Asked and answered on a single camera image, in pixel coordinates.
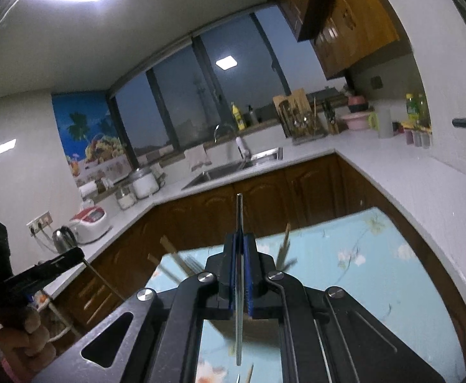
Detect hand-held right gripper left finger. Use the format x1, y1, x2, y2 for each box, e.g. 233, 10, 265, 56
31, 233, 237, 383

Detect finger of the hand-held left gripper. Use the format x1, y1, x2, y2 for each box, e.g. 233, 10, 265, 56
36, 247, 86, 285

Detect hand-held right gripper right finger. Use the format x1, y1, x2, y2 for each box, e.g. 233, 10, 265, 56
243, 237, 447, 383

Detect metal cutlery piece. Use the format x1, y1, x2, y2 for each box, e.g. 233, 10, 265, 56
235, 194, 245, 366

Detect person's left hand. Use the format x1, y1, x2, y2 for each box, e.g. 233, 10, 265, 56
0, 304, 57, 372

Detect steel electric kettle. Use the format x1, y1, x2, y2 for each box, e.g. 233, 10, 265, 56
52, 226, 79, 253

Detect red and white rice cooker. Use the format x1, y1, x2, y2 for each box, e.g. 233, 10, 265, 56
69, 206, 111, 245

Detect white side table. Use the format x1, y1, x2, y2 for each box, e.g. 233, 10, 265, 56
37, 291, 86, 342

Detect paper towel roll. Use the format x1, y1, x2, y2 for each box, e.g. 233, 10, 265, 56
79, 181, 100, 199

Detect wooden lower cabinets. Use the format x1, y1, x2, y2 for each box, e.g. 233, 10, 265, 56
59, 154, 466, 364

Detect glass storage jar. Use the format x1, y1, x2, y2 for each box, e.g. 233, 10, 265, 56
116, 187, 135, 210

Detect steel kitchen sink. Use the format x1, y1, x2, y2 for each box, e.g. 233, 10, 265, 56
182, 147, 283, 191

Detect blue floral tablecloth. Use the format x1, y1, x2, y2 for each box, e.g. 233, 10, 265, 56
145, 207, 466, 383

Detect pale dish cloth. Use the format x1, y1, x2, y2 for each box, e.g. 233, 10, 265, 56
184, 145, 213, 170

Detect chrome faucet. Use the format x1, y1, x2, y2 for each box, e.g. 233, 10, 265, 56
214, 124, 252, 160

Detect yellow bottle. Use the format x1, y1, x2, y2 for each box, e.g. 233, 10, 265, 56
231, 101, 247, 131

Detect utensil drying rack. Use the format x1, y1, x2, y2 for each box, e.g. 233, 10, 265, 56
279, 98, 325, 144

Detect knife block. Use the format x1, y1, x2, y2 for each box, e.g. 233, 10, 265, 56
321, 100, 341, 135

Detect large kitchen window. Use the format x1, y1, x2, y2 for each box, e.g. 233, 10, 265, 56
109, 8, 345, 166

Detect wooden cutting board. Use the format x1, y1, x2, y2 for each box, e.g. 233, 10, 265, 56
273, 88, 310, 111

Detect pink basin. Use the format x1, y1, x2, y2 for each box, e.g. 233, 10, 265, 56
340, 112, 373, 131

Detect dark red pot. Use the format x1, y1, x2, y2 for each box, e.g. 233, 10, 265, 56
347, 95, 368, 113

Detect white plastic container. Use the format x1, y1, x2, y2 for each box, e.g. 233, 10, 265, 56
377, 106, 395, 139

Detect row of spice jars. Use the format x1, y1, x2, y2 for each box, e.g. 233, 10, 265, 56
402, 125, 433, 149

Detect green drink bottle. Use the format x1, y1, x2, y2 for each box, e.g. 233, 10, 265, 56
405, 94, 422, 126

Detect wooden upper cabinet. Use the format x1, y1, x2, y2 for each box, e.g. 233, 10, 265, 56
275, 0, 401, 80

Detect wall socket strip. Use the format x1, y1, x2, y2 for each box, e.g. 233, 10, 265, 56
26, 213, 54, 236

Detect beach print wall poster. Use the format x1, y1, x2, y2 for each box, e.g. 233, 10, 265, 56
52, 93, 132, 186

